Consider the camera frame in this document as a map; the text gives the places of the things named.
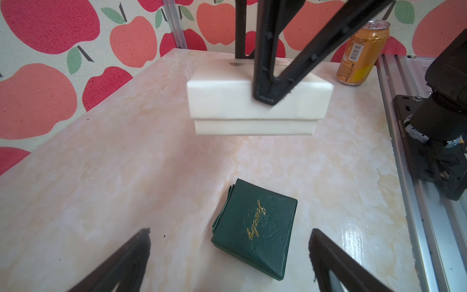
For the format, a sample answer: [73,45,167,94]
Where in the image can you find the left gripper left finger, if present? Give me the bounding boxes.
[70,228,151,292]

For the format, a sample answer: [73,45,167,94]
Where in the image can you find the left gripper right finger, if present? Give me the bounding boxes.
[308,229,390,292]

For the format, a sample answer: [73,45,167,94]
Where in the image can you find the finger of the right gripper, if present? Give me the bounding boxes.
[252,0,305,103]
[269,0,395,106]

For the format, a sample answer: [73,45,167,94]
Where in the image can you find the cream lift-off box lid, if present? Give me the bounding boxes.
[186,58,334,121]

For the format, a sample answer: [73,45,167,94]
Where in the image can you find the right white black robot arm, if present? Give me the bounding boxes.
[253,1,467,201]

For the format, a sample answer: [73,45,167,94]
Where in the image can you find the green jewelry box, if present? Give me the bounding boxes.
[211,179,298,281]

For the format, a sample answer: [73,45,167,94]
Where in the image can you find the orange soda can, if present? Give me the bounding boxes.
[336,19,390,86]

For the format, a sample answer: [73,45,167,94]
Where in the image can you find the left aluminium frame post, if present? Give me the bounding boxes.
[163,0,188,49]

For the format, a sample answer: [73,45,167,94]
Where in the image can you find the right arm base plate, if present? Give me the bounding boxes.
[393,95,467,201]

